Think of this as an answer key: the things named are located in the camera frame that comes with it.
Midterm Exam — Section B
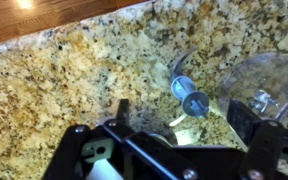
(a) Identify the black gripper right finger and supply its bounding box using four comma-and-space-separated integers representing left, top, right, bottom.
227, 99, 262, 146

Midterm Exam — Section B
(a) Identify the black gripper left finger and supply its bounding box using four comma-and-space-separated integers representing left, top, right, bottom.
116, 99, 130, 125

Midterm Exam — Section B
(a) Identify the grey metal dome cover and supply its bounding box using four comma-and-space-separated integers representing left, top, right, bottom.
97, 116, 179, 146

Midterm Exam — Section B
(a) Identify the grey chopper blade slicer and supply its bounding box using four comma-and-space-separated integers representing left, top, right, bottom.
170, 47, 209, 127

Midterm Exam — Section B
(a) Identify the clear plastic chopper container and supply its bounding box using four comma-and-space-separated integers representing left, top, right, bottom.
219, 53, 288, 128

